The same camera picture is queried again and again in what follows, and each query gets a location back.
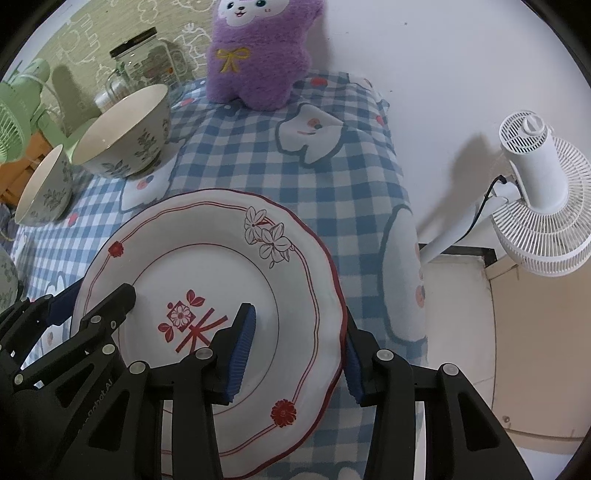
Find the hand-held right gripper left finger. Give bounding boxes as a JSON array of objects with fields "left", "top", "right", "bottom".
[{"left": 115, "top": 302, "right": 257, "bottom": 480}]

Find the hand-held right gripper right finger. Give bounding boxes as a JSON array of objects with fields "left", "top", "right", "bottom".
[{"left": 344, "top": 314, "right": 534, "bottom": 480}]

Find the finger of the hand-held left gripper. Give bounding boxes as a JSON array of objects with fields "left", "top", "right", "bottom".
[
  {"left": 18, "top": 283, "right": 138, "bottom": 384},
  {"left": 0, "top": 282, "right": 85, "bottom": 370}
]

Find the floral ceramic bowl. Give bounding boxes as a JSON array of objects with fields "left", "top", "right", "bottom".
[
  {"left": 0, "top": 251, "right": 20, "bottom": 315},
  {"left": 71, "top": 84, "right": 172, "bottom": 180},
  {"left": 15, "top": 144, "right": 75, "bottom": 227}
]

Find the white red-patterned plate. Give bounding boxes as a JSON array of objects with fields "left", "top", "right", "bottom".
[{"left": 71, "top": 188, "right": 348, "bottom": 480}]

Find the blue checkered tablecloth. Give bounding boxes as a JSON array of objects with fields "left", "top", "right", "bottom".
[{"left": 9, "top": 69, "right": 430, "bottom": 480}]

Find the beige door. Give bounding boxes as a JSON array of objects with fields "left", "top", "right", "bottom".
[{"left": 485, "top": 251, "right": 591, "bottom": 446}]

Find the green desk fan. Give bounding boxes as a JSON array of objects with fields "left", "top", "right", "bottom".
[{"left": 0, "top": 59, "right": 81, "bottom": 164}]

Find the small clear toothpick jar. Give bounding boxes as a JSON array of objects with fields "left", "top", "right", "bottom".
[{"left": 95, "top": 74, "right": 130, "bottom": 112}]

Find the glass jar with dark lid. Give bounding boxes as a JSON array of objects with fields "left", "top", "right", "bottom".
[{"left": 110, "top": 27, "right": 182, "bottom": 95}]

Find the green patterned board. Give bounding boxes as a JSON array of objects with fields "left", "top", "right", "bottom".
[{"left": 9, "top": 0, "right": 220, "bottom": 116}]

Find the white standing fan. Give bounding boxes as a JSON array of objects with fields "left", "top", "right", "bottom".
[{"left": 418, "top": 110, "right": 591, "bottom": 278}]

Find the purple plush toy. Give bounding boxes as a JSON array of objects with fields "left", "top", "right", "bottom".
[{"left": 204, "top": 0, "right": 326, "bottom": 112}]

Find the black fan cable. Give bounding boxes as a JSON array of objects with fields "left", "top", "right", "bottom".
[{"left": 464, "top": 174, "right": 509, "bottom": 241}]

